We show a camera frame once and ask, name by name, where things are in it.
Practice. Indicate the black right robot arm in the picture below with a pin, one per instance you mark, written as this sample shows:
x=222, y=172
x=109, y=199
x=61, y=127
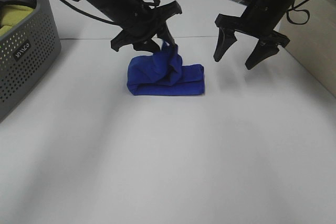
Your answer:
x=258, y=20

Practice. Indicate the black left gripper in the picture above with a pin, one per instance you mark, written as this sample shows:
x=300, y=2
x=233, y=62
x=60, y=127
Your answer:
x=141, y=20

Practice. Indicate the blue microfiber towel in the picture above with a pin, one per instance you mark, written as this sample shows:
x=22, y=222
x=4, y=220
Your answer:
x=163, y=73

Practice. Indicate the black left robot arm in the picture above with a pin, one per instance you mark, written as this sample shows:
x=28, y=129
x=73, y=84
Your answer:
x=107, y=7

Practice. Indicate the grey perforated laundry basket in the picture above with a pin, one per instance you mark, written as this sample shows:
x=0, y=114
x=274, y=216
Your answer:
x=27, y=52

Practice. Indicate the yellow-green cloth in basket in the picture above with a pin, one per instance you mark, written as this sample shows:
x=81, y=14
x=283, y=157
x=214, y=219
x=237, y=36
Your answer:
x=11, y=15

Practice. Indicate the beige storage box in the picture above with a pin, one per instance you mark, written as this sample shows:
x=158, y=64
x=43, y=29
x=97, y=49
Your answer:
x=313, y=44

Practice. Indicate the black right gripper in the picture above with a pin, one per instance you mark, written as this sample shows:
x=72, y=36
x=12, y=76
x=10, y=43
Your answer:
x=258, y=20

